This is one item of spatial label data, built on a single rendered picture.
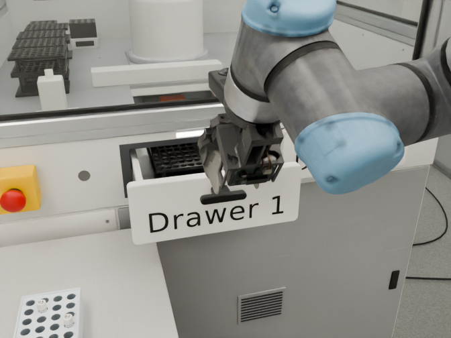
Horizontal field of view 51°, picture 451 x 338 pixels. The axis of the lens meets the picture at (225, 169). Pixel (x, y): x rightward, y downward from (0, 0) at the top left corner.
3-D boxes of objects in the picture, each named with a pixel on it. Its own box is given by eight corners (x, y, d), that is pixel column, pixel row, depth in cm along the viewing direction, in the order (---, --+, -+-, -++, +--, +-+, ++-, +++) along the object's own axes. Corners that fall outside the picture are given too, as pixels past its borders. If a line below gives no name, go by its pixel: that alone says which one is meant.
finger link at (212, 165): (200, 208, 67) (217, 178, 60) (192, 172, 70) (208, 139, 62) (220, 207, 68) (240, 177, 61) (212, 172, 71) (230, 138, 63)
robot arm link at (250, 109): (222, 47, 49) (294, 43, 51) (216, 76, 53) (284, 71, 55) (238, 106, 45) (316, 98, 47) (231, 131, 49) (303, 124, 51)
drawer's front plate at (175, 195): (297, 220, 84) (302, 165, 79) (133, 245, 77) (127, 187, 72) (294, 215, 85) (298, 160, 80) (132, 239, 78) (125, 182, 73)
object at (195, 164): (251, 162, 87) (251, 159, 87) (156, 174, 83) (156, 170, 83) (248, 158, 89) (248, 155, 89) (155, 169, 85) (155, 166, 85)
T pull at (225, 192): (247, 199, 74) (247, 192, 74) (201, 206, 73) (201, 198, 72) (240, 188, 78) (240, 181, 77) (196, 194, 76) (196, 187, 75)
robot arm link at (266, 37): (279, 33, 35) (233, -40, 39) (250, 117, 45) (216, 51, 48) (364, 15, 38) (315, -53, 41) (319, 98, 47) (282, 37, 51)
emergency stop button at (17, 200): (27, 212, 79) (23, 192, 77) (2, 216, 78) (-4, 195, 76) (29, 203, 82) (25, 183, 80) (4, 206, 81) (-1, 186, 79)
